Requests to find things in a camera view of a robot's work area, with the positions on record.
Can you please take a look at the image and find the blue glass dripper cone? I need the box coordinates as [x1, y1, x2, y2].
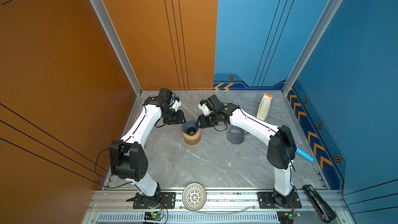
[182, 120, 199, 136]

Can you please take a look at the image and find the coffee filter box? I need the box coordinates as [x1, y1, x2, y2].
[256, 93, 273, 121]

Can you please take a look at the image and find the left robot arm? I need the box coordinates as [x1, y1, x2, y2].
[109, 88, 186, 198]

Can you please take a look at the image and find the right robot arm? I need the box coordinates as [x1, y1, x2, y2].
[196, 94, 297, 197]

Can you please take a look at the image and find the orange glass carafe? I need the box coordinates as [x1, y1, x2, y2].
[184, 137, 201, 145]

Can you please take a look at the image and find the grey glass mug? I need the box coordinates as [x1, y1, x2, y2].
[227, 125, 249, 144]

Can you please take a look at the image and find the white patterned bowl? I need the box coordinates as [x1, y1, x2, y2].
[182, 183, 207, 211]

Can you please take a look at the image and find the blue cylinder tool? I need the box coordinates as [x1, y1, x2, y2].
[296, 147, 314, 162]

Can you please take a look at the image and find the left circuit board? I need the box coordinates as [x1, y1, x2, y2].
[144, 212, 164, 223]

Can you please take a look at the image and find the circuit board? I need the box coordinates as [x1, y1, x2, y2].
[144, 212, 164, 223]
[277, 212, 301, 224]

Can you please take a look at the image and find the right circuit board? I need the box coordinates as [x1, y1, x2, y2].
[277, 212, 301, 224]

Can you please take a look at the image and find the black stapler-like tool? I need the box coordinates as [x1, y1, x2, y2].
[302, 185, 336, 224]

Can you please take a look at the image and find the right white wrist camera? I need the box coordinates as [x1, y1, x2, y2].
[198, 100, 210, 116]

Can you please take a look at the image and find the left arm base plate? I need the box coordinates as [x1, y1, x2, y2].
[133, 192, 176, 209]

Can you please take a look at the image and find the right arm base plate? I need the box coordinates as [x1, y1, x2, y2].
[257, 191, 302, 209]

